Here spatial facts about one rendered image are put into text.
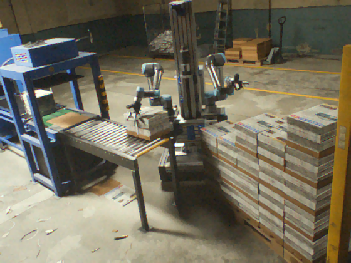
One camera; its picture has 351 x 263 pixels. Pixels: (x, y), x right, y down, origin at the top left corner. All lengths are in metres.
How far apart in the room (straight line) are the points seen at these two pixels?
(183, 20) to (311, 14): 6.23
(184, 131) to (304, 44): 6.45
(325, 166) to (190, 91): 1.98
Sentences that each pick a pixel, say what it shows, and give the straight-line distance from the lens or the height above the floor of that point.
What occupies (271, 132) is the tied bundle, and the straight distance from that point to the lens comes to 2.81.
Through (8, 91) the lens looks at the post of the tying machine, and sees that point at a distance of 4.56.
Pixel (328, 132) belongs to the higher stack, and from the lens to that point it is 2.41.
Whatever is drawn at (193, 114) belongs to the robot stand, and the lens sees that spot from 4.09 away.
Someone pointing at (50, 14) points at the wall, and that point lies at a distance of 12.55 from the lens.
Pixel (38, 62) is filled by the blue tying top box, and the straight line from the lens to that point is 4.14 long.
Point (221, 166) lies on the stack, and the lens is 3.40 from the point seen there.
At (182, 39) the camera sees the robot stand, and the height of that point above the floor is 1.64.
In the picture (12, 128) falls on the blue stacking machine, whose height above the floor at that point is 0.26.
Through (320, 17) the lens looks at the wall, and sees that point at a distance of 9.73.
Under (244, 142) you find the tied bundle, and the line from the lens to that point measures 2.97.
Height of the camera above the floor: 2.21
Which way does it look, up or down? 23 degrees down
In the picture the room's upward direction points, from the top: 7 degrees counter-clockwise
